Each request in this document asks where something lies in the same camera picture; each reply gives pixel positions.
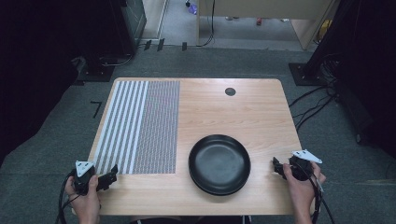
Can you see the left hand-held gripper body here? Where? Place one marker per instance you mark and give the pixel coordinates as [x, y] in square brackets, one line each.
[81, 182]

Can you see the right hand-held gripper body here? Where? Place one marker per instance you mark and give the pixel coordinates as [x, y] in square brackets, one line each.
[301, 168]

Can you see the person's left hand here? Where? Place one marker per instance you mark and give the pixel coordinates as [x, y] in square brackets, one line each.
[84, 202]

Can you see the person's right hand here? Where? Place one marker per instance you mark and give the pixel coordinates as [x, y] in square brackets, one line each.
[300, 193]

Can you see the grey white striped placemat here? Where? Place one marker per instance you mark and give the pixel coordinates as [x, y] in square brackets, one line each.
[149, 127]

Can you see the black plate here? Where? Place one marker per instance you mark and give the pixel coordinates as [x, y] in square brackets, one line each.
[219, 164]

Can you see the long black floor box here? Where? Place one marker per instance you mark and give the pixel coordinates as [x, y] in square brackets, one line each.
[353, 112]

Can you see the black round table grommet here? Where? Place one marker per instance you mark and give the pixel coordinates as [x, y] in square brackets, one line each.
[230, 91]

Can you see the black stand base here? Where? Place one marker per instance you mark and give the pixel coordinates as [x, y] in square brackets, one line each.
[96, 73]
[306, 74]

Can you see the yellow object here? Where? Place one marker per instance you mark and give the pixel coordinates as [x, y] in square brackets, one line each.
[324, 29]

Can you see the red small object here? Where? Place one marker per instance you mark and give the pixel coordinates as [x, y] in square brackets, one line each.
[258, 21]

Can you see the dark equipment cabinet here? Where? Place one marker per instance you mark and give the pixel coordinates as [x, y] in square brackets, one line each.
[134, 21]

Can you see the light wooden cabinet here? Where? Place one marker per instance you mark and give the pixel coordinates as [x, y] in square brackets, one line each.
[264, 7]

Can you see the purple small object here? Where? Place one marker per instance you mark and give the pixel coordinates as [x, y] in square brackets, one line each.
[193, 8]

